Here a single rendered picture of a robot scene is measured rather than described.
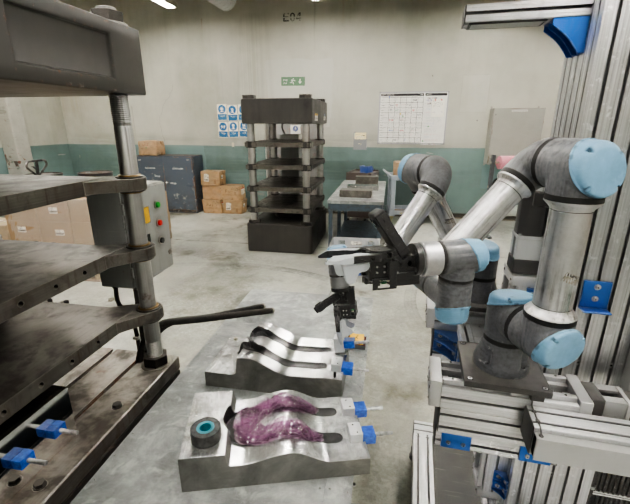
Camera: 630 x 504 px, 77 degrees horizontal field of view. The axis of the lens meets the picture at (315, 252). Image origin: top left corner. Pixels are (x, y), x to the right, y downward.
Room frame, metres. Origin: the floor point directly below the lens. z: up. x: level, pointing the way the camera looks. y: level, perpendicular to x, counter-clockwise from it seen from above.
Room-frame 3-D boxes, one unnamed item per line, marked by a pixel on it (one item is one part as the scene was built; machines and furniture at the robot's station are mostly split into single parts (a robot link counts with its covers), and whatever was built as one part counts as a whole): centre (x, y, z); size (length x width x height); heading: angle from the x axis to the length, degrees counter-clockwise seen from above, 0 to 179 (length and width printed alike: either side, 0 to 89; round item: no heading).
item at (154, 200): (1.65, 0.78, 0.74); 0.31 x 0.22 x 1.47; 169
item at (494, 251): (1.50, -0.67, 1.20); 0.13 x 0.12 x 0.14; 25
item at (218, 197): (7.93, 1.83, 0.42); 0.86 x 0.33 x 0.83; 79
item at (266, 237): (6.01, 0.36, 1.03); 1.54 x 0.94 x 2.06; 169
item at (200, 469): (0.94, 0.11, 0.86); 0.50 x 0.26 x 0.11; 97
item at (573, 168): (0.88, -0.58, 1.41); 0.15 x 0.12 x 0.55; 12
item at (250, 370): (1.31, 0.13, 0.87); 0.50 x 0.26 x 0.14; 79
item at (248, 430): (0.95, 0.11, 0.90); 0.26 x 0.18 x 0.08; 97
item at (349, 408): (1.04, -0.15, 0.86); 0.13 x 0.05 x 0.05; 97
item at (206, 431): (0.86, 0.29, 0.93); 0.08 x 0.08 x 0.04
